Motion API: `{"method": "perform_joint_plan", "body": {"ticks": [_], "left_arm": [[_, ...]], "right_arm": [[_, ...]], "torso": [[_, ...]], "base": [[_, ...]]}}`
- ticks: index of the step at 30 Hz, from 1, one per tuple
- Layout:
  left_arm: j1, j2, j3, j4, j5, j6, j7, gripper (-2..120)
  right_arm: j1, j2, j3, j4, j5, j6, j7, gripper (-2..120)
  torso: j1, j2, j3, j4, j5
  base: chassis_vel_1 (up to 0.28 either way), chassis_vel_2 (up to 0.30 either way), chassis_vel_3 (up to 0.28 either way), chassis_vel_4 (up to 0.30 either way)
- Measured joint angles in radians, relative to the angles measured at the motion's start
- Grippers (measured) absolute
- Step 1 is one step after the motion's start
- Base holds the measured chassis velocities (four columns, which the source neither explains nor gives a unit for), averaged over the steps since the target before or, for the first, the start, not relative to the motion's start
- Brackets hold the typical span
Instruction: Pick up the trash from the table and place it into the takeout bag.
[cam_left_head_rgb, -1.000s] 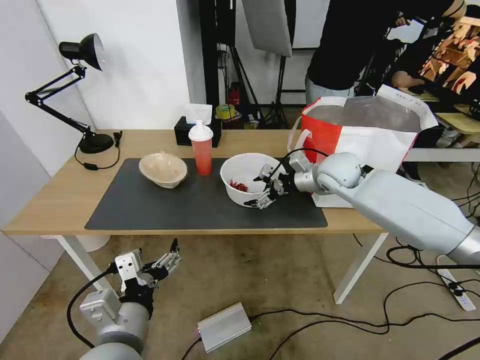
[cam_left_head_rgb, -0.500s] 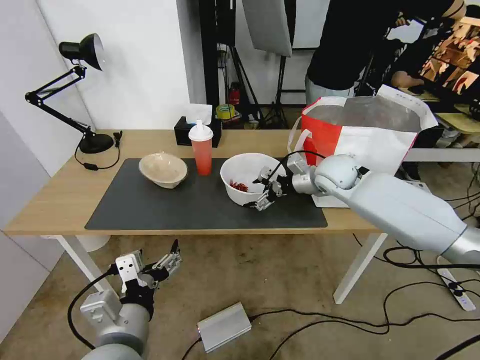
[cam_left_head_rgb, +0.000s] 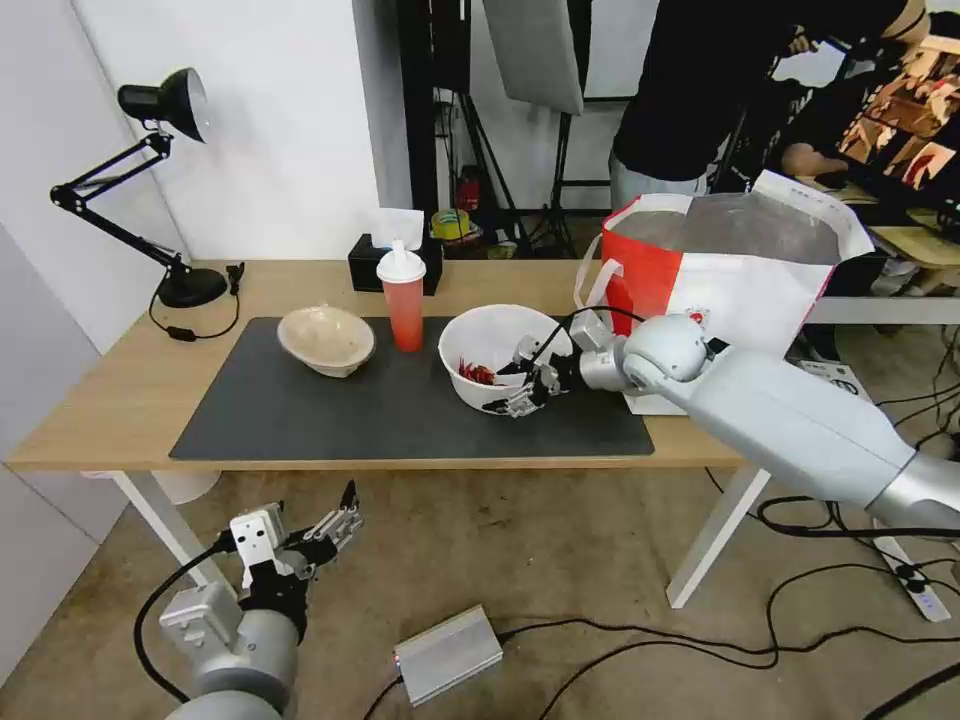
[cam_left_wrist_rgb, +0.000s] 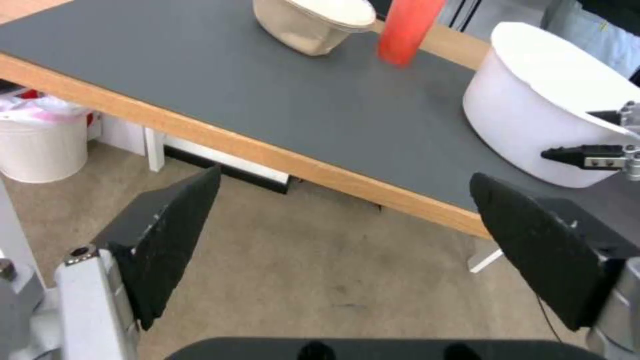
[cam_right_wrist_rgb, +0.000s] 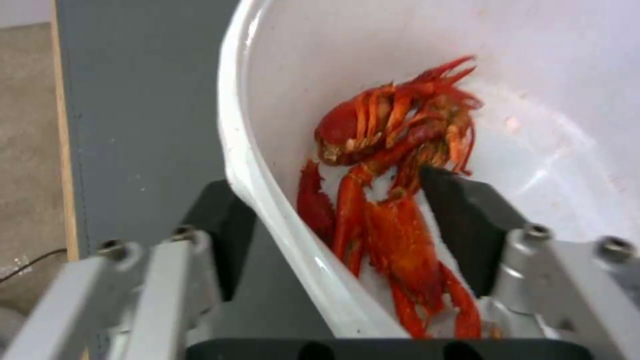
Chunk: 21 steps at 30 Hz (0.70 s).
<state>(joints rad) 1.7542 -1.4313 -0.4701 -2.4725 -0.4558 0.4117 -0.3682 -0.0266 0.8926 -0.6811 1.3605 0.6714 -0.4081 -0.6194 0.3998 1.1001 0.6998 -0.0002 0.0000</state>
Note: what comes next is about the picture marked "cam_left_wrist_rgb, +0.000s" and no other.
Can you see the red paper cup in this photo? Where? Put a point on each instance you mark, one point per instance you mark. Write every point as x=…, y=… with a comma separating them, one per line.
x=405, y=33

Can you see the black chair legs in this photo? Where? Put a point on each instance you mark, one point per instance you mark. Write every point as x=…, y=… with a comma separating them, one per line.
x=462, y=13

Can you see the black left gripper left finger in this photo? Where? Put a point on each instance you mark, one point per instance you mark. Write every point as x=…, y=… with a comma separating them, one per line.
x=165, y=240

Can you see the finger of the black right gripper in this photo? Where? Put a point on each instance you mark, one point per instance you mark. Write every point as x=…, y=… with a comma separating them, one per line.
x=625, y=116
x=595, y=155

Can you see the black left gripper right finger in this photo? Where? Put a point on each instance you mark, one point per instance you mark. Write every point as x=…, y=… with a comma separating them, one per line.
x=535, y=247

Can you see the black and white floor rail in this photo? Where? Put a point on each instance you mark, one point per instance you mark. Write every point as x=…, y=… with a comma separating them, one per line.
x=230, y=168

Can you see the white waste bin with liner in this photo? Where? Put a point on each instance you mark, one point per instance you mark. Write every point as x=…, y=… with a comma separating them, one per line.
x=40, y=142

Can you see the white table leg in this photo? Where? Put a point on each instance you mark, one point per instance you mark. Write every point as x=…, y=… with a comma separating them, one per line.
x=486, y=261
x=154, y=150

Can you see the white cabinet under table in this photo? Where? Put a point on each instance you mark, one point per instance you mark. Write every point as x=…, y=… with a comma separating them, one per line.
x=120, y=133

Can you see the large white round tub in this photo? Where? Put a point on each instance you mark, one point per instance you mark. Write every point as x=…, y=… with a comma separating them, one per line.
x=525, y=108

